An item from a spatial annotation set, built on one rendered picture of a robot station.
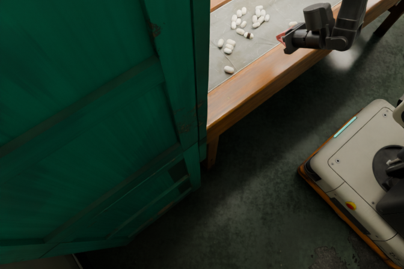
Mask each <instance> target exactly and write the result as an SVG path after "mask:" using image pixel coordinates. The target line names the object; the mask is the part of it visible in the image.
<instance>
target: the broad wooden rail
mask: <svg viewBox="0 0 404 269"><path fill-rule="evenodd" d="M399 1H400V0H368V3H367V6H366V14H365V16H364V20H363V21H364V23H363V27H362V29H363V28H364V27H365V26H367V25H368V24H369V23H371V22H372V21H374V20H375V19H376V18H377V17H379V16H380V15H381V14H383V13H384V12H386V11H387V10H388V9H389V8H391V7H392V6H393V5H395V4H396V3H398V2H399ZM340 7H341V2H340V3H339V4H337V5H336V6H335V7H333V8H332V13H333V16H334V18H335V22H336V19H337V15H338V12H339V9H340ZM284 48H285V46H284V45H283V44H282V43H280V44H279V45H278V46H276V47H275V48H273V49H272V50H270V51H269V52H268V53H266V54H264V55H263V56H261V57H260V58H259V59H257V60H256V61H254V62H253V63H251V64H250V65H249V66H247V67H245V68H244V69H243V70H241V71H240V72H238V73H237V74H235V75H234V76H232V77H231V78H229V79H228V80H226V81H225V82H224V83H222V84H220V86H218V87H216V88H215V89H213V90H212V91H211V92H209V93H208V95H207V127H206V128H207V141H206V145H207V144H208V143H210V142H211V141H213V140H214V139H215V138H217V137H218V136H219V135H220V134H222V133H223V132H225V131H226V130H227V129H228V128H230V127H231V126H232V125H234V124H235V123H237V122H238V121H239V120H241V119H242V118H243V117H245V116H246V115H247V114H249V113H250V112H251V111H253V110H254V109H255V108H257V107H258V106H260V105H261V104H262V103H263V102H265V101H266V100H267V99H269V98H270V97H272V96H273V95H274V94H275V93H277V92H278V91H279V90H281V89H282V88H284V87H285V86H286V85H288V84H289V83H290V82H291V81H293V80H294V79H296V78H297V77H298V76H300V75H301V74H302V73H303V72H305V71H306V70H308V69H309V68H310V67H312V66H313V65H315V63H317V62H318V61H320V60H321V59H322V58H324V57H325V56H327V55H328V54H329V53H331V52H332V51H333V50H327V49H325V50H322V49H307V48H299V49H298V50H296V51H295V52H293V53H292V54H291V55H288V54H285V53H284V50H283V49H284Z"/></svg>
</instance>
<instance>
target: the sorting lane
mask: <svg viewBox="0 0 404 269"><path fill-rule="evenodd" d="M341 1H342V0H232V1H230V2H228V3H227V4H225V5H223V6H222V7H220V8H218V9H217V10H215V11H213V12H212V13H211V14H210V48H209V85H208V93H209V92H211V91H212V90H213V89H215V88H216V87H218V86H220V84H222V83H224V82H225V81H226V80H228V79H229V78H231V77H232V76H234V75H235V74H237V73H238V72H240V71H241V70H243V69H244V68H245V67H247V66H249V65H250V64H251V63H253V62H254V61H256V60H257V59H259V58H260V57H261V56H263V55H264V54H266V53H268V52H269V51H270V50H272V49H273V48H275V47H276V46H278V45H279V44H280V43H281V42H279V41H278V40H277V38H276V36H277V35H278V34H280V33H282V32H284V31H285V30H287V29H289V28H290V26H289V23H290V22H297V23H299V22H305V19H304V13H303V9H304V8H305V7H307V6H309V5H313V4H316V3H321V2H323V3H326V2H329V3H330V4H331V8H333V7H335V6H336V5H337V4H339V3H340V2H341ZM260 5H261V6H263V9H262V10H265V12H266V15H267V14H268V15H270V18H269V21H267V22H266V21H265V20H264V21H263V22H262V23H261V24H260V26H259V27H256V28H253V24H254V23H253V16H256V6H260ZM243 7H245V8H246V14H242V16H241V17H237V19H241V22H240V25H236V28H235V29H232V28H231V23H232V21H231V19H232V16H233V15H234V14H235V15H237V10H241V11H242V8H243ZM260 12H261V10H260ZM237 19H236V20H237ZM243 21H246V25H245V27H244V28H242V27H241V24H242V22H243ZM238 28H240V29H243V30H244V31H245V33H246V32H249V33H252V34H253V38H252V39H250V38H246V37H245V36H244V34H245V33H244V34H243V35H240V34H238V33H237V32H236V30H237V29H238ZM220 39H223V40H224V43H223V45H222V47H218V41H219V40H220ZM228 39H231V40H233V41H235V42H236V45H235V46H233V50H231V54H228V53H225V52H224V49H225V48H226V44H227V40H228ZM225 66H229V67H232V68H233V69H234V72H233V73H228V72H226V71H224V67H225Z"/></svg>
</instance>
